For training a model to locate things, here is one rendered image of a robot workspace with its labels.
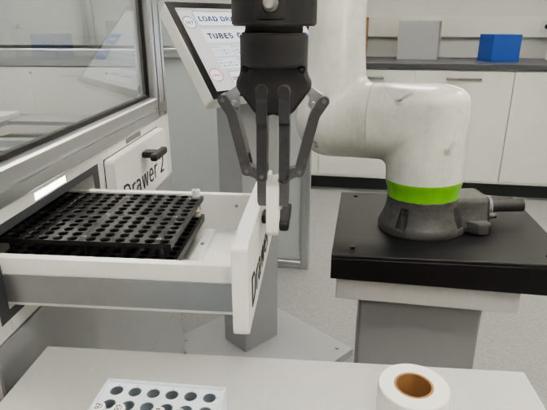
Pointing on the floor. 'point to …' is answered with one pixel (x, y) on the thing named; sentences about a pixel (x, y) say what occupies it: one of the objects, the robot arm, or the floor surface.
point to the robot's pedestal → (419, 322)
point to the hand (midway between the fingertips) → (273, 205)
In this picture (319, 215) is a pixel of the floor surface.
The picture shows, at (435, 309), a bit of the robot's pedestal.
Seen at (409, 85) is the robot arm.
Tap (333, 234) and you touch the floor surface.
